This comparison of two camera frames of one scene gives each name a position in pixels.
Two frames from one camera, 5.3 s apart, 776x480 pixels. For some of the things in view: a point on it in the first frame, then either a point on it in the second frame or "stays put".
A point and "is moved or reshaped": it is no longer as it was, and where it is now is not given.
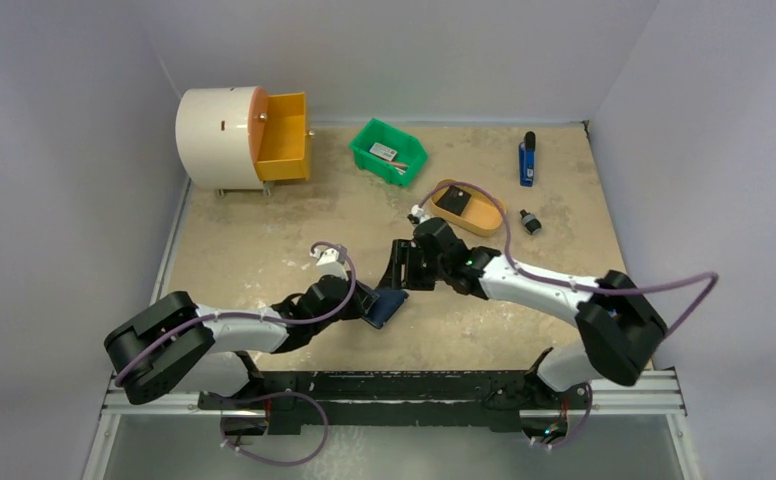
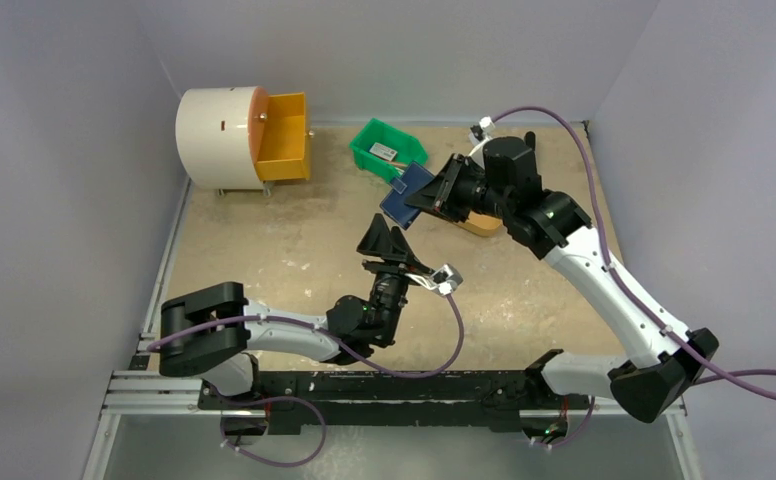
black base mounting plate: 470,399 stays put
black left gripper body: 352,310 -> 391,285
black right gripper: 405,263 -> 450,187
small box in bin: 383,151 stays put
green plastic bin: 411,150 stays put
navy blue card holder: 379,306 is moved or reshaped
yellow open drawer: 284,153 stays put
